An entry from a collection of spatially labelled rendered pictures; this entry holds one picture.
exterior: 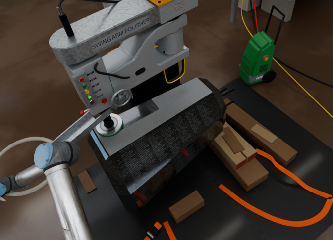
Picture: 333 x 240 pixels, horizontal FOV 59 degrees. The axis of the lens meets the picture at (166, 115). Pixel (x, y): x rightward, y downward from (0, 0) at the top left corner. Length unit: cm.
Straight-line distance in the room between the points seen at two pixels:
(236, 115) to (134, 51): 160
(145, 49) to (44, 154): 97
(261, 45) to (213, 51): 94
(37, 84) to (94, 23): 264
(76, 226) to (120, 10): 124
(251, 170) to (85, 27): 190
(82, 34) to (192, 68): 236
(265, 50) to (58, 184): 265
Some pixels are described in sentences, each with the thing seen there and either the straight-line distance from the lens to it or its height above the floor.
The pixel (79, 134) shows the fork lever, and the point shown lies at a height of 99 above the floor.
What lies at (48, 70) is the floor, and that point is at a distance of 455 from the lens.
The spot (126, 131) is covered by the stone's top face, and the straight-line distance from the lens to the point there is 232.
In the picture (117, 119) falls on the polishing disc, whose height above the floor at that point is 85.
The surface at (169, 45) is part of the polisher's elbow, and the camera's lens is 215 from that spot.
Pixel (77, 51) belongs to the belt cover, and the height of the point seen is 165.
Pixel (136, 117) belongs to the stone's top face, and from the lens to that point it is 238.
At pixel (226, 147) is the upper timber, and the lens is 284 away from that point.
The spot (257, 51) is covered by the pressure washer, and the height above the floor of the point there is 49.
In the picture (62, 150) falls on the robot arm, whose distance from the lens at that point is 148.
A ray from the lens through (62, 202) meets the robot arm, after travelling 142.
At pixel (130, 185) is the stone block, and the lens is 229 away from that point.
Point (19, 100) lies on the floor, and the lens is 431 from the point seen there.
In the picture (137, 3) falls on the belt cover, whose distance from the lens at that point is 195.
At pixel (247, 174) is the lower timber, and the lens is 284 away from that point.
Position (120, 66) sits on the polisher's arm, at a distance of 197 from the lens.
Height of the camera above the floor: 264
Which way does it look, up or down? 51 degrees down
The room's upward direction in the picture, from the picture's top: 10 degrees counter-clockwise
